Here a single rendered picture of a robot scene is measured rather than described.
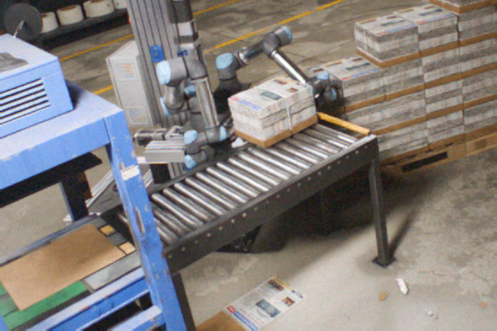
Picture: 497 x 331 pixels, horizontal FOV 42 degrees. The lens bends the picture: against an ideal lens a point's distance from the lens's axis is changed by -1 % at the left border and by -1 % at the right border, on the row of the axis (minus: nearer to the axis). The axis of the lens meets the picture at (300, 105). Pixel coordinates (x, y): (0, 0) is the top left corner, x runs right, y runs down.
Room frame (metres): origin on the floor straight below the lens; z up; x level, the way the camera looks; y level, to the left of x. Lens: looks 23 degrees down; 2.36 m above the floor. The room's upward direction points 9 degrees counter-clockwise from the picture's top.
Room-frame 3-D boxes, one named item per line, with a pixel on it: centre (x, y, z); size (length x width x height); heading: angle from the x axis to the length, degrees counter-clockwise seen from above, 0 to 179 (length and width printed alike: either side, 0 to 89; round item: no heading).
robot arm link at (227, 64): (4.03, 0.43, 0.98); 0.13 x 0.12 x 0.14; 139
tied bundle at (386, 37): (4.13, -0.63, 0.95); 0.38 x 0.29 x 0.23; 16
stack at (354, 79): (4.09, -0.50, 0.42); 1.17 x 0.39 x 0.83; 106
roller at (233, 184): (2.84, 0.39, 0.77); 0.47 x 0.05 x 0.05; 36
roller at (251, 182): (2.88, 0.34, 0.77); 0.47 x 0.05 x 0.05; 36
